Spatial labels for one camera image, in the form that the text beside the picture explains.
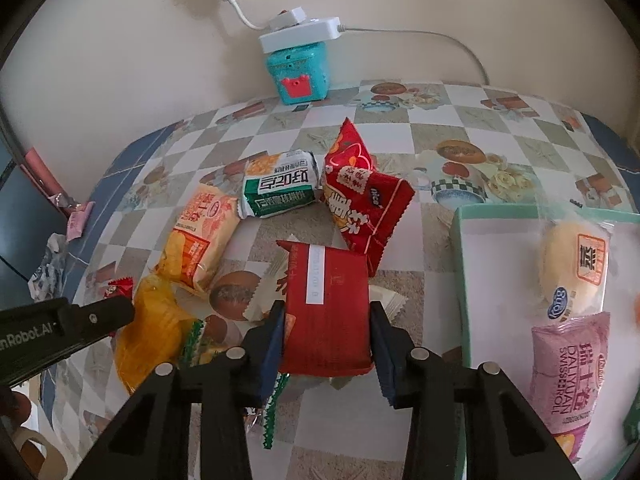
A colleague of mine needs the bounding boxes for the teal shallow box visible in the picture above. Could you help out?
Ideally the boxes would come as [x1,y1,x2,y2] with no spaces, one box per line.
[452,205,640,461]

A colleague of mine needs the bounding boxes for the pink wrapped candy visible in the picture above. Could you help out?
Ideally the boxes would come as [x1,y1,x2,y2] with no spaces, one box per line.
[67,201,96,238]

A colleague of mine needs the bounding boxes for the small red candy packet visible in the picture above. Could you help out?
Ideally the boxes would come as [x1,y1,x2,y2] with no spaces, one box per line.
[102,278,135,301]

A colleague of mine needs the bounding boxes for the pink swiss roll packet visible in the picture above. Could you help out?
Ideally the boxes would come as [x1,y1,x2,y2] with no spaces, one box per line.
[530,312,612,466]

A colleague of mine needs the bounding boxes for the dark red packet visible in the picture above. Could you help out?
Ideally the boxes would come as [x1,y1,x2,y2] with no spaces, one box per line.
[276,240,373,378]

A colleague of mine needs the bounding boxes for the teal tin box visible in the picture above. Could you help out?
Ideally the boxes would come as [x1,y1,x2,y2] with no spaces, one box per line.
[265,42,331,106]

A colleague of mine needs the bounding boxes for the white power strip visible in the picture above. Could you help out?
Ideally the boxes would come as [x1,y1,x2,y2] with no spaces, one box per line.
[258,7,343,53]

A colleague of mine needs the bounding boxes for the yellow cake packet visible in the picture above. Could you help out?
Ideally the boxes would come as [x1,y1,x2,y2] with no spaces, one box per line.
[115,275,201,393]

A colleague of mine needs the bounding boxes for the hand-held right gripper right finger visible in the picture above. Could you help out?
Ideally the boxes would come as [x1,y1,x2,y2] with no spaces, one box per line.
[369,301,583,480]

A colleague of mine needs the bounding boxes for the orange white bread packet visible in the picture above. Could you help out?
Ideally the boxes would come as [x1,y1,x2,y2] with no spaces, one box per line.
[155,182,241,296]

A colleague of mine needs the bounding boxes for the blue white crumpled wrapper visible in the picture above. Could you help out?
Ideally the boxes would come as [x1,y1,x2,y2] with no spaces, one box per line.
[27,232,71,303]

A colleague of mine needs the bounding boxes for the red snack packet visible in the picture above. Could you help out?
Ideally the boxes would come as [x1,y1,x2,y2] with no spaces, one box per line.
[320,117,416,277]

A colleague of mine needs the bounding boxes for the green white biscuit packet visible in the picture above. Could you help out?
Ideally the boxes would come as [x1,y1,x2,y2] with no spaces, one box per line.
[237,150,321,219]

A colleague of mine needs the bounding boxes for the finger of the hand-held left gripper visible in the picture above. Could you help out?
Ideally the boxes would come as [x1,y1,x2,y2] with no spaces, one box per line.
[56,296,136,354]

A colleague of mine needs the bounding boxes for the person's left hand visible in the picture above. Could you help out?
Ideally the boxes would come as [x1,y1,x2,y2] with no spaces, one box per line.
[0,389,33,431]

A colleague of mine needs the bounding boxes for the pink roll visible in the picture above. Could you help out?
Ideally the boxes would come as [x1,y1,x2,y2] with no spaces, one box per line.
[22,147,66,196]

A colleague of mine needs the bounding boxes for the white power cable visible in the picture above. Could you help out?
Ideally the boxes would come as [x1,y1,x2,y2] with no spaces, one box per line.
[340,25,488,83]

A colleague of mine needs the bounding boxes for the dark cabinet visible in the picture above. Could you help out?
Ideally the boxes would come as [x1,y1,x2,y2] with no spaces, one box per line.
[0,145,40,306]

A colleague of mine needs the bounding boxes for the white snack packet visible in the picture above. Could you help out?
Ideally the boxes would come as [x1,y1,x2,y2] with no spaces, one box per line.
[242,255,408,321]

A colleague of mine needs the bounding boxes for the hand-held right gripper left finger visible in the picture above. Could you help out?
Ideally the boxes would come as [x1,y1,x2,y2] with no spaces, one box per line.
[82,301,287,480]

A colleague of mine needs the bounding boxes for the clear packet pale round cake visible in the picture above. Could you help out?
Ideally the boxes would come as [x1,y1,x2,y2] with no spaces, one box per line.
[540,217,616,321]

